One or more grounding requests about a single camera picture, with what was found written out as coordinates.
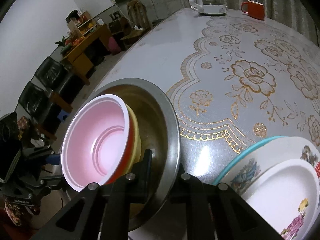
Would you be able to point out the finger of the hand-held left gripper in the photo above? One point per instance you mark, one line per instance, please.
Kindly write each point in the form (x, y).
(53, 159)
(55, 181)

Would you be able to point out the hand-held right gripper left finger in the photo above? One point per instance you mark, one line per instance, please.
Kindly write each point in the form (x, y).
(143, 170)

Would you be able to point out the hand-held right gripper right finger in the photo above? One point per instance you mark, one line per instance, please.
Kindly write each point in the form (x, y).
(181, 180)

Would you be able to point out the yellow plastic bowl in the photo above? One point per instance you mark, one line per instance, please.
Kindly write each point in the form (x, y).
(136, 140)

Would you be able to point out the stainless steel bowl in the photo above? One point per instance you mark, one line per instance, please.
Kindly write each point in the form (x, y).
(162, 130)

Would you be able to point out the red plastic bowl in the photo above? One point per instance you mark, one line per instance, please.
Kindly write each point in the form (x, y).
(100, 142)

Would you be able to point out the large white plate red print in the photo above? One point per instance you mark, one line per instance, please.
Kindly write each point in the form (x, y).
(250, 170)

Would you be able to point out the light blue round plate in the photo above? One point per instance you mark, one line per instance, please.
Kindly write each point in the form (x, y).
(250, 146)

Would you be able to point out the white plate pink flower print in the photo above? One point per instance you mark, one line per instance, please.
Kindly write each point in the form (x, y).
(280, 192)

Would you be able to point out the person's left forearm floral sleeve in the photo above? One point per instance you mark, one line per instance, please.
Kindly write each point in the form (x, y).
(17, 215)

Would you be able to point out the small blue stool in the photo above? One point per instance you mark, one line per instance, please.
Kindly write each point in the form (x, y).
(62, 116)

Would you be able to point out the black leather chair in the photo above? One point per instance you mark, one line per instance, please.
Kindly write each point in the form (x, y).
(35, 100)
(52, 72)

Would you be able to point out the yellow wooden cabinet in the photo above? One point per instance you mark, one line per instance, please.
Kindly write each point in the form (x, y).
(82, 52)

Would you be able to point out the pink bag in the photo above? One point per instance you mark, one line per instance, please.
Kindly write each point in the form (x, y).
(113, 46)

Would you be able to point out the dark side table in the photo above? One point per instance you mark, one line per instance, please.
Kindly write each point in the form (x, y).
(117, 26)

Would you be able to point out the carved wooden chair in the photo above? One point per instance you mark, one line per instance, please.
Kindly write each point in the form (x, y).
(135, 7)

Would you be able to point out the red mug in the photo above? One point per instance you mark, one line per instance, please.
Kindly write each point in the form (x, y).
(256, 11)

